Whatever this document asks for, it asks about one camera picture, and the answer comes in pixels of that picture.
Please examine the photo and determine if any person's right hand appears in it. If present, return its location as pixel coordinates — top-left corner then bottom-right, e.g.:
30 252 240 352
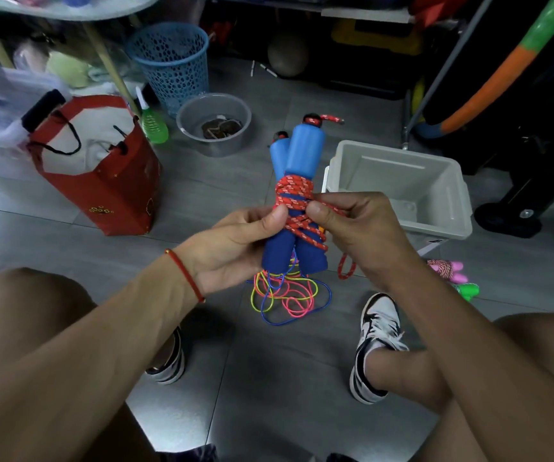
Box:
305 192 421 290

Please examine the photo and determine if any person's left hand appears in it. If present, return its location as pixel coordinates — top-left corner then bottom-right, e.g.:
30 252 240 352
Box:
174 204 290 298

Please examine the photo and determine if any orange handle jump rope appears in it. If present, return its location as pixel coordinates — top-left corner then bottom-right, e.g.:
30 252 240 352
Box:
249 269 320 314

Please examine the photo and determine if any grey plastic storage bin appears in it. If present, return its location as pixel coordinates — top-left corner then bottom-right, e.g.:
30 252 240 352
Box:
323 140 474 258

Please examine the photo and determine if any wound pink-handled rope bundle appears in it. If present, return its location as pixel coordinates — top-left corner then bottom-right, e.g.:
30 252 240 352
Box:
426 259 470 284

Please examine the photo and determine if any pile of jump ropes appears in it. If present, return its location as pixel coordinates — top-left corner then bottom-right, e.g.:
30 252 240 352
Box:
247 257 333 327

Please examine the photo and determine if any green braided jump rope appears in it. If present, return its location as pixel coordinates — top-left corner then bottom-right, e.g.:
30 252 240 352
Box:
452 282 480 302

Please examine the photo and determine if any blue foam handle skipping rope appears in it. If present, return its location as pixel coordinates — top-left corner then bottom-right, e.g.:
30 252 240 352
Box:
261 112 357 280

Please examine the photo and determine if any person's right forearm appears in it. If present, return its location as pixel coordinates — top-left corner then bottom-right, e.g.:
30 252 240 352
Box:
382 266 554 462

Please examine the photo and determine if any person's left forearm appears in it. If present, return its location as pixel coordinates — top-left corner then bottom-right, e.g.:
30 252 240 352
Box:
0 257 206 462

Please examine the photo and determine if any person's right shoe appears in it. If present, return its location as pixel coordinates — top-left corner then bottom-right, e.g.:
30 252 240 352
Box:
349 292 411 406

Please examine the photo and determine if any person's shoe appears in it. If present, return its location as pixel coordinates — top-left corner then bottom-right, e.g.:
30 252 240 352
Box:
145 327 186 386
349 292 411 406

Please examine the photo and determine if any person's left shoe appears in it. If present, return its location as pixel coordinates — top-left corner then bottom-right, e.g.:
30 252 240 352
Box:
145 327 186 386

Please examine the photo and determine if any person's right leg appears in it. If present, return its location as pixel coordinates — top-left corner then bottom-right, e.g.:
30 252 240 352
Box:
366 312 554 462

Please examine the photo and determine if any person's leg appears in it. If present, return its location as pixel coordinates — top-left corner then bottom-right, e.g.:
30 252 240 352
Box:
0 268 179 462
366 312 554 462

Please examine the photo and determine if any person's left leg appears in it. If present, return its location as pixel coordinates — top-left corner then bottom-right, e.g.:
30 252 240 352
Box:
0 268 179 462

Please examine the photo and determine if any red paper bag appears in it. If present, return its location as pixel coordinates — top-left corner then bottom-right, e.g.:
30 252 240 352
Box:
26 94 162 236

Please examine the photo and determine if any grey plastic basin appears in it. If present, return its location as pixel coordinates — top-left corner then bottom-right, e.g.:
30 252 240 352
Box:
176 93 253 158

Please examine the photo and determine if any green spray bottle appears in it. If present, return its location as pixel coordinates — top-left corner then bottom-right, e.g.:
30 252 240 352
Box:
134 86 170 145

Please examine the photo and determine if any black weight machine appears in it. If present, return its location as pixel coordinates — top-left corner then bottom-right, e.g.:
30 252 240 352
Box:
421 0 554 239

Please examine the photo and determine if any multicoloured hula hoop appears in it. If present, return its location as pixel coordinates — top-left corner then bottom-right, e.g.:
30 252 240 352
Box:
414 0 554 140

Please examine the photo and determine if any blue mesh wastebasket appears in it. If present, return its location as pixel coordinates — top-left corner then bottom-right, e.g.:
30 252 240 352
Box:
125 22 210 116

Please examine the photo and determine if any yellow flat board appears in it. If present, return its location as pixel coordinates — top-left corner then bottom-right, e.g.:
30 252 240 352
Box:
330 19 423 56

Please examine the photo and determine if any brown ball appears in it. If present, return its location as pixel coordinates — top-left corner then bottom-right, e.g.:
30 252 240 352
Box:
267 32 309 78

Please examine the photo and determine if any black rectangular pad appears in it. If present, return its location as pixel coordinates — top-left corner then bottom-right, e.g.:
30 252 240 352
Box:
20 89 67 133

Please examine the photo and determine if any orange red fabric bag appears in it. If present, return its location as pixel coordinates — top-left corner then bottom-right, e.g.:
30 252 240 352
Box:
409 0 475 30

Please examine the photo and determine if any clear plastic bag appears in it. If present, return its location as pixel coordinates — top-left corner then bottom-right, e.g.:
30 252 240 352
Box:
12 35 143 90

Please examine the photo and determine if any white oval side table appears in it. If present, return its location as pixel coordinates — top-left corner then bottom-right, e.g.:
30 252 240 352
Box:
0 0 162 114

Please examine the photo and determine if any red string bracelet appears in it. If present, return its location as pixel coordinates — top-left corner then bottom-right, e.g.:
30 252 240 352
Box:
165 248 206 304

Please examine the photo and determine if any brown tangled strap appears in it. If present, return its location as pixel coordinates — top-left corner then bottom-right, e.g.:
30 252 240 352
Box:
201 117 243 140

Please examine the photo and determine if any white cable bundle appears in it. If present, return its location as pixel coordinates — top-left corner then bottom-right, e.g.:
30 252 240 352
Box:
89 137 129 162

